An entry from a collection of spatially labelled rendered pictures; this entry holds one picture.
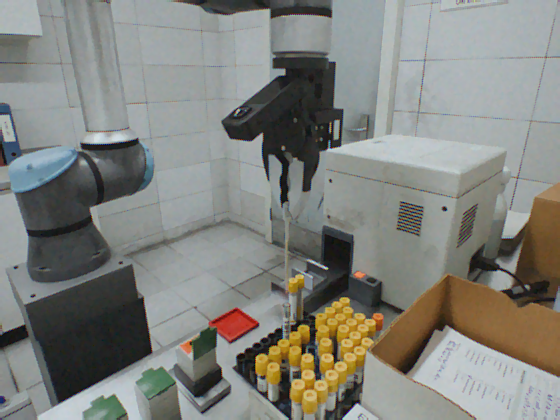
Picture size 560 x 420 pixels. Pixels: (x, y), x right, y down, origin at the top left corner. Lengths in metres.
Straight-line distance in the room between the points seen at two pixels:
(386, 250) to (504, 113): 1.33
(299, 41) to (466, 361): 0.48
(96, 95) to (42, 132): 1.90
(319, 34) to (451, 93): 1.61
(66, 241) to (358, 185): 0.57
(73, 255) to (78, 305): 0.09
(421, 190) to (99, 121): 0.63
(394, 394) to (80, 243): 0.60
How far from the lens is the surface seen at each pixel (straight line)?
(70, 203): 0.76
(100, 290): 0.78
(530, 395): 0.59
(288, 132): 0.46
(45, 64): 2.68
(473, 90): 1.99
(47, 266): 0.81
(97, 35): 0.80
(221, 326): 0.70
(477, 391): 0.57
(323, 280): 0.74
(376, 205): 0.71
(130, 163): 0.81
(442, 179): 0.64
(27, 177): 0.75
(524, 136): 1.95
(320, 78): 0.49
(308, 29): 0.45
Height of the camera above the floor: 1.31
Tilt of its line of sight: 20 degrees down
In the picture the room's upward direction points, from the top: straight up
